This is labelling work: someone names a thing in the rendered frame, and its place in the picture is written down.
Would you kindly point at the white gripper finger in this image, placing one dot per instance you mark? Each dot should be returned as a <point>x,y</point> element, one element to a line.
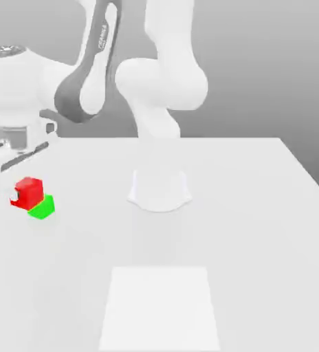
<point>14,195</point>

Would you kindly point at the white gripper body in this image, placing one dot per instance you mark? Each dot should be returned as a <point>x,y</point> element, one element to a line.
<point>16,167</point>

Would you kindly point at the small green cube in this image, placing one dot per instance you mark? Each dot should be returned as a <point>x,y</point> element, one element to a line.
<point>44,209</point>

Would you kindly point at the small red cube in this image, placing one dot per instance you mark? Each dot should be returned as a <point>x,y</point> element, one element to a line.
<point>30,192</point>

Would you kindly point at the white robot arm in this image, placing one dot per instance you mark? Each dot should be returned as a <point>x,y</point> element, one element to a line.
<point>159,90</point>

